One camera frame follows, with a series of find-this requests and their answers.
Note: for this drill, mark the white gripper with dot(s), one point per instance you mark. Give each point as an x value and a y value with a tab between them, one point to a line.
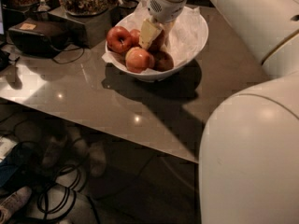
163	8

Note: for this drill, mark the red-yellow apple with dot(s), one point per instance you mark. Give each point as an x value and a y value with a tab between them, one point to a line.
157	42

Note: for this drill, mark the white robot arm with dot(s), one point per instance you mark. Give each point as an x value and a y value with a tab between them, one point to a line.
249	153

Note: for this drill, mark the small red apple middle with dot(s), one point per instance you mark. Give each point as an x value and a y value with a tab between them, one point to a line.
135	34

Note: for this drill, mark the red apple front right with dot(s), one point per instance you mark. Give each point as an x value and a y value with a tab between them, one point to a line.
163	61

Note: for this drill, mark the pale red apple front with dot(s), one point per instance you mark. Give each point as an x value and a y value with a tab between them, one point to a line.
138	60

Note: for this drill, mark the red apple far left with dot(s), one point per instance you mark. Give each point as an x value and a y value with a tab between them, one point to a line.
119	39

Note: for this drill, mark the white bowl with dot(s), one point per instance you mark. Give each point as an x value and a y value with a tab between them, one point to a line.
148	75

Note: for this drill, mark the white paper liner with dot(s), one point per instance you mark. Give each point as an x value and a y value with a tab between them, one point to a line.
187	38

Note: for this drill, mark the black cup with spoon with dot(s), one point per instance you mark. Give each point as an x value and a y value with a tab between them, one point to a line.
127	3

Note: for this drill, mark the grey metal stand box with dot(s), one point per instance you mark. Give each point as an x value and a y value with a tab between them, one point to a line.
85	31

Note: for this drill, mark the black device with label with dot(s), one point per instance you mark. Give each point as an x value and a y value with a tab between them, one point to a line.
39	38

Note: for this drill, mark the metal scoop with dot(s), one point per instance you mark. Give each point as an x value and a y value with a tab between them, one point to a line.
43	6

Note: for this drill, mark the white shoe right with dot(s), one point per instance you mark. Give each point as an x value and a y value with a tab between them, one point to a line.
98	159

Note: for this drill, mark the white shoe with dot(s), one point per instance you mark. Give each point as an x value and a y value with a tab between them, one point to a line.
98	159
53	151

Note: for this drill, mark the white shoe left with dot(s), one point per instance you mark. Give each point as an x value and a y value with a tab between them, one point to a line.
53	151

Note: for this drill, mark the blue box on floor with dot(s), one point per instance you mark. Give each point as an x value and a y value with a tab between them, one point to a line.
16	167

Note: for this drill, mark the grey sneaker bottom left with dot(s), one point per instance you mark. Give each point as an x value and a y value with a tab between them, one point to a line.
14	203

